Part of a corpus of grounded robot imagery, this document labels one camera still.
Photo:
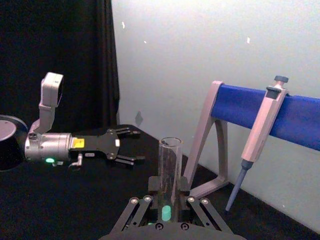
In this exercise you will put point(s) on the grey pipette with blue tip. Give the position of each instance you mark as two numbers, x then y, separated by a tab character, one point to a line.
262	125

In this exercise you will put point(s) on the clear plastic tube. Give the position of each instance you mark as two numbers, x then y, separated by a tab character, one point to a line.
170	162

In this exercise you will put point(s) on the black curtain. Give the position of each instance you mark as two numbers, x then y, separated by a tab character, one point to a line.
50	37

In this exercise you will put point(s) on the grey stand with blue bar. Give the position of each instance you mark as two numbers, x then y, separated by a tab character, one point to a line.
250	107

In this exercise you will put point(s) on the black table cloth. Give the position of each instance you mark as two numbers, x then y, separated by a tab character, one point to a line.
62	200

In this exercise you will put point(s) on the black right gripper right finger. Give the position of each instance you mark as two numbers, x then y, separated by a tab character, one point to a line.
200	212

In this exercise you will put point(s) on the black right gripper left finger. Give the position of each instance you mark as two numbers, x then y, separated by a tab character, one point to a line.
140	210

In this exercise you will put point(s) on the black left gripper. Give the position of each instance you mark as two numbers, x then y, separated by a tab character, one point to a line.
100	146

